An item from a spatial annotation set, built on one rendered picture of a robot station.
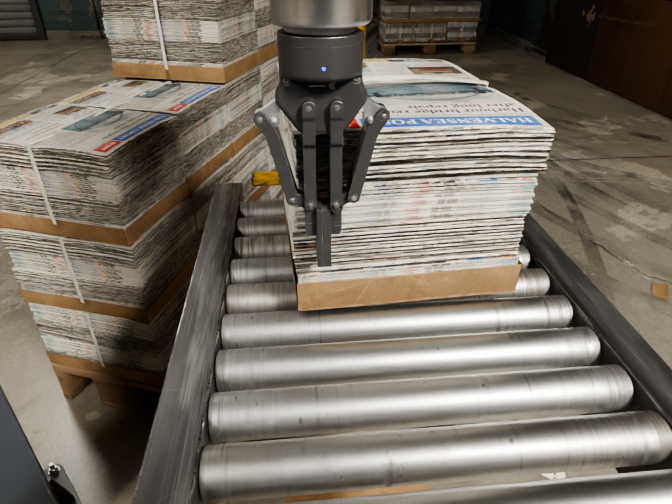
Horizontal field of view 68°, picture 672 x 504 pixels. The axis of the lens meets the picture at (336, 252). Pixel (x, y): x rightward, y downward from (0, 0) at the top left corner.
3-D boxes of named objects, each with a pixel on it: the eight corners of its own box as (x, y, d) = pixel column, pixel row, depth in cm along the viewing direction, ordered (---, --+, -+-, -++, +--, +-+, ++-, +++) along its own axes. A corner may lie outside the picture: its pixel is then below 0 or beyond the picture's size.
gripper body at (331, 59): (363, 20, 46) (360, 119, 51) (271, 22, 46) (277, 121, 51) (376, 33, 40) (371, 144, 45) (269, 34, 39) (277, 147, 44)
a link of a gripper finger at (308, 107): (317, 102, 44) (301, 101, 44) (317, 214, 50) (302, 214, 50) (315, 90, 48) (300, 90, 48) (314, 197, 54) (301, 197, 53)
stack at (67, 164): (62, 399, 154) (-48, 136, 110) (225, 223, 250) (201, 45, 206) (175, 424, 145) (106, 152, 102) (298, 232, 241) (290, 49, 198)
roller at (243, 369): (213, 377, 61) (209, 342, 59) (583, 352, 64) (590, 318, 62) (207, 404, 56) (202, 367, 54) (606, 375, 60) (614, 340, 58)
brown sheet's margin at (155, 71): (113, 76, 157) (110, 61, 154) (162, 58, 180) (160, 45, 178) (225, 83, 149) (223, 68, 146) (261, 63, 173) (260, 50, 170)
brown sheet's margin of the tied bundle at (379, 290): (287, 246, 75) (286, 221, 73) (471, 232, 79) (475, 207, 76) (296, 312, 62) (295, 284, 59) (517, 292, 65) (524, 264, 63)
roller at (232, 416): (206, 422, 55) (202, 384, 53) (612, 392, 59) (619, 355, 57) (199, 455, 50) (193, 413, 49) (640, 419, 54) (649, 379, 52)
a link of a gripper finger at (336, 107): (324, 90, 48) (339, 89, 48) (328, 196, 54) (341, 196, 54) (327, 101, 44) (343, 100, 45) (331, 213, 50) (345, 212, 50)
